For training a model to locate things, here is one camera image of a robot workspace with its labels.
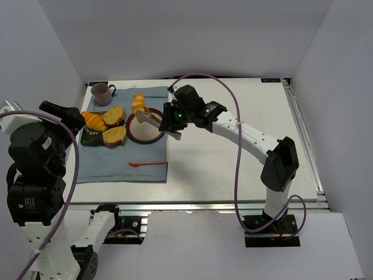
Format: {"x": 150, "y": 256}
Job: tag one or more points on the metal tongs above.
{"x": 143, "y": 116}

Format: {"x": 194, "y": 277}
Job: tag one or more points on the blue cloth placemat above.
{"x": 104, "y": 164}

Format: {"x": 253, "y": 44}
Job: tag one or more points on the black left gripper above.
{"x": 69, "y": 115}

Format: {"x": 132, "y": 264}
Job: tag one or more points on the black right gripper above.
{"x": 168, "y": 117}

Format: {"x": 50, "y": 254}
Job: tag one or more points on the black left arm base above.
{"x": 126, "y": 229}

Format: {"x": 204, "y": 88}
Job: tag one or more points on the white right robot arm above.
{"x": 278, "y": 156}

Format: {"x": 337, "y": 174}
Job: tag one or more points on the purple mug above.
{"x": 103, "y": 93}

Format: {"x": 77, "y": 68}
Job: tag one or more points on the aluminium table frame rail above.
{"x": 176, "y": 207}

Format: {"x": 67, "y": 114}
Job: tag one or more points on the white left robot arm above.
{"x": 35, "y": 182}

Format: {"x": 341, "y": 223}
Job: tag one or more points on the orange striped bread roll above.
{"x": 138, "y": 104}

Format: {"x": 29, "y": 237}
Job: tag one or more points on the round orange bread roll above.
{"x": 94, "y": 121}

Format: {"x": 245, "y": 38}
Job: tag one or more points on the red rimmed round plate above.
{"x": 142, "y": 132}

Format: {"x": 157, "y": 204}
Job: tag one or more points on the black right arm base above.
{"x": 279, "y": 234}

